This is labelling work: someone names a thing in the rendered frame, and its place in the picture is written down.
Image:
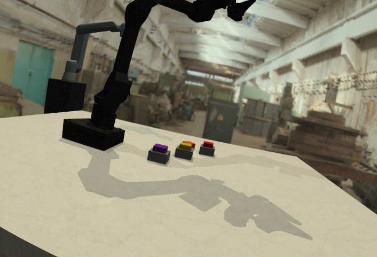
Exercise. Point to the yellow button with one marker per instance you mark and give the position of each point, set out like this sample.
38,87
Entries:
184,151

